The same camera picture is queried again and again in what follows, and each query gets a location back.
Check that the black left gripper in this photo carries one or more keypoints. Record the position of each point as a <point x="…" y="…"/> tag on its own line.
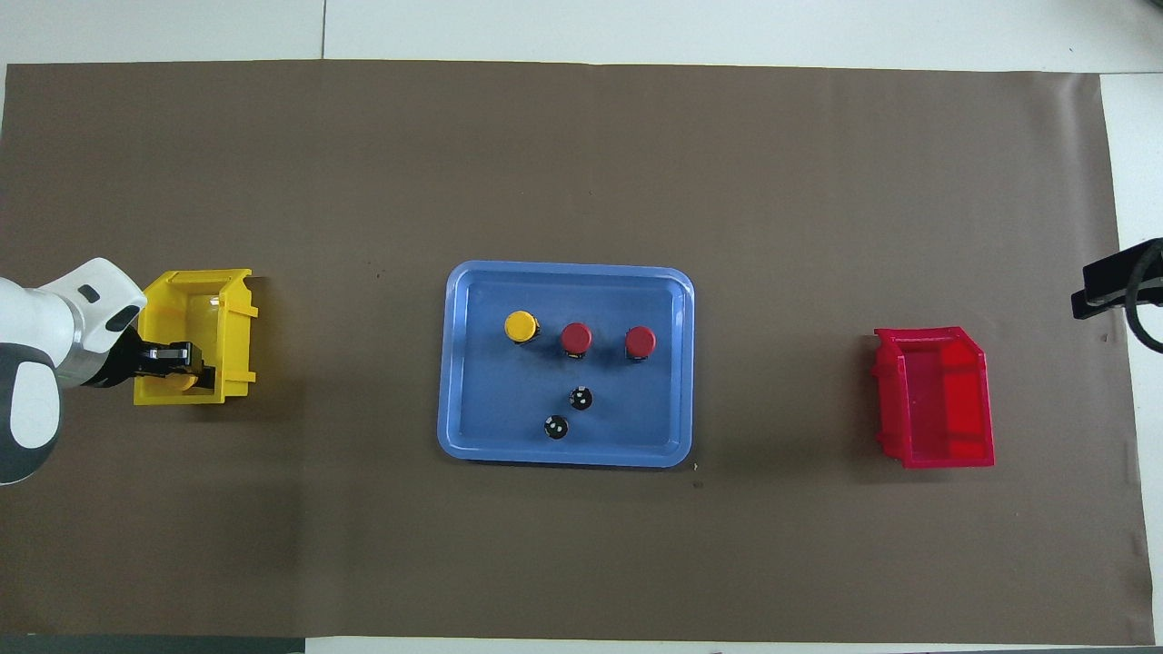
<point x="116" y="363"/>

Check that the yellow push button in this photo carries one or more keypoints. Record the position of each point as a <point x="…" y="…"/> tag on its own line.
<point x="186" y="383"/>
<point x="521" y="325"/>

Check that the red push button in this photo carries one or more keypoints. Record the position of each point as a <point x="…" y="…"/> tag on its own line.
<point x="576" y="338"/>
<point x="640" y="341"/>

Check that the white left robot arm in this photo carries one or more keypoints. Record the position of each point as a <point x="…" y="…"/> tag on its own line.
<point x="27" y="363"/>

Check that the blue plastic tray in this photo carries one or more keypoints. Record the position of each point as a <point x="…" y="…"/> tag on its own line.
<point x="491" y="400"/>

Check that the yellow plastic bin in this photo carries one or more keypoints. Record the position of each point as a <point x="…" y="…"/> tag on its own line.
<point x="234" y="363"/>

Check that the red plastic bin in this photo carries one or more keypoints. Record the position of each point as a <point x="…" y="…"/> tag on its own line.
<point x="936" y="409"/>

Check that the black cylinder component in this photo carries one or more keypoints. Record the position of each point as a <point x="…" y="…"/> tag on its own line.
<point x="581" y="398"/>
<point x="556" y="427"/>

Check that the brown table mat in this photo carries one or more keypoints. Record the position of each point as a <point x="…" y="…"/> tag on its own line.
<point x="581" y="163"/>

